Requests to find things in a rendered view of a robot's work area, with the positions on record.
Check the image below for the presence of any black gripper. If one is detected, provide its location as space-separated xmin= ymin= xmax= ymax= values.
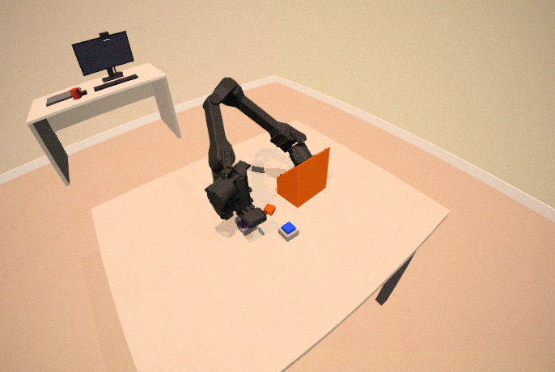
xmin=233 ymin=186 xmax=267 ymax=229

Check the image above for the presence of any blue button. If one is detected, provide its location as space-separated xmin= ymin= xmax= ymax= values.
xmin=278 ymin=222 xmax=299 ymax=242

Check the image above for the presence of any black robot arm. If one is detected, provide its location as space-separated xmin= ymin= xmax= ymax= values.
xmin=202 ymin=77 xmax=315 ymax=220

